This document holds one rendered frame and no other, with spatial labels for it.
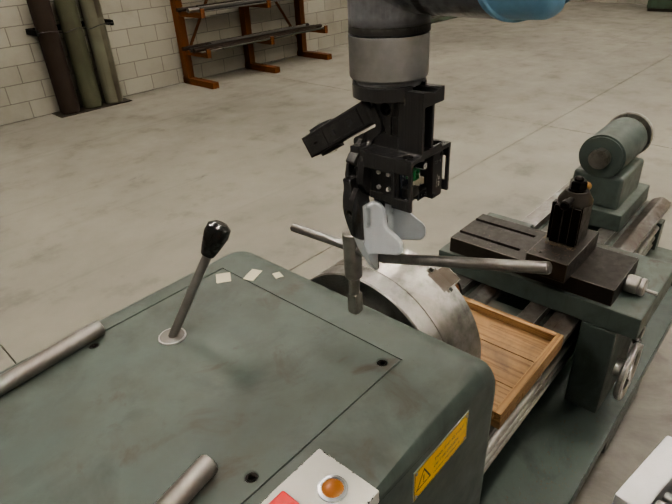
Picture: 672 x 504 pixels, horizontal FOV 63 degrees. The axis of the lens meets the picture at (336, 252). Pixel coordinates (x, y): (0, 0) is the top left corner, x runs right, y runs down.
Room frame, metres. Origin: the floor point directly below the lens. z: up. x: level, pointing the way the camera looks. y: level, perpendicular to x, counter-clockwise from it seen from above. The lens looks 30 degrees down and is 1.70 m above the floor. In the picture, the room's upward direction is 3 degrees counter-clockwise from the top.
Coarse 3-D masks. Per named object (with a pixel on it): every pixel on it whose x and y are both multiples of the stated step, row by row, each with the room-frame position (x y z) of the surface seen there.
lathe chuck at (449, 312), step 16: (384, 272) 0.72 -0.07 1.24; (400, 272) 0.73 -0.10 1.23; (416, 272) 0.73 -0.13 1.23; (416, 288) 0.70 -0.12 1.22; (432, 288) 0.71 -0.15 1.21; (432, 304) 0.68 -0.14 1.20; (448, 304) 0.69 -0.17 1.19; (464, 304) 0.71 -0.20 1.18; (432, 320) 0.66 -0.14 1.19; (448, 320) 0.67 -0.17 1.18; (464, 320) 0.69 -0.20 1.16; (448, 336) 0.65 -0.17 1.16; (464, 336) 0.67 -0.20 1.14; (480, 352) 0.69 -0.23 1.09
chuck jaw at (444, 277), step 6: (438, 270) 0.77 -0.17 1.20; (444, 270) 0.77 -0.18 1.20; (450, 270) 0.78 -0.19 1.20; (432, 276) 0.74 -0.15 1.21; (438, 276) 0.74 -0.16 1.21; (444, 276) 0.76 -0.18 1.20; (450, 276) 0.77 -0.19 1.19; (456, 276) 0.77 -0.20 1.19; (438, 282) 0.73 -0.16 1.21; (444, 282) 0.73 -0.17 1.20; (450, 282) 0.75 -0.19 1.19; (456, 282) 0.76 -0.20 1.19; (444, 288) 0.72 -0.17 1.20
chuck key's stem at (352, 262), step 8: (344, 232) 0.57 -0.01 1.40; (344, 240) 0.56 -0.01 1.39; (352, 240) 0.56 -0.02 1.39; (344, 248) 0.56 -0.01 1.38; (352, 248) 0.56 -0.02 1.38; (344, 256) 0.56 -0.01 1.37; (352, 256) 0.56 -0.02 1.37; (360, 256) 0.56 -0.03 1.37; (344, 264) 0.56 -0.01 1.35; (352, 264) 0.56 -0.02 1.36; (360, 264) 0.56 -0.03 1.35; (352, 272) 0.56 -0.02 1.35; (360, 272) 0.56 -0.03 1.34; (352, 280) 0.56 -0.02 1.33; (352, 288) 0.56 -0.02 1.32; (352, 296) 0.56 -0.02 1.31; (360, 296) 0.56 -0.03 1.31; (352, 304) 0.56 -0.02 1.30; (360, 304) 0.56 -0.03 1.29; (352, 312) 0.56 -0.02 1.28
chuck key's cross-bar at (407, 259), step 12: (300, 228) 0.62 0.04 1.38; (324, 240) 0.59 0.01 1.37; (336, 240) 0.58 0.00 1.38; (360, 252) 0.55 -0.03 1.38; (408, 264) 0.51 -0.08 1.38; (420, 264) 0.50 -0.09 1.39; (432, 264) 0.49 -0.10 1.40; (444, 264) 0.48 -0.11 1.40; (456, 264) 0.47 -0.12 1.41; (468, 264) 0.46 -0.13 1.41; (480, 264) 0.45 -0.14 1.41; (492, 264) 0.44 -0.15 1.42; (504, 264) 0.44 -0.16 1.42; (516, 264) 0.43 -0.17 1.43; (528, 264) 0.42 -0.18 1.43; (540, 264) 0.42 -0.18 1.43
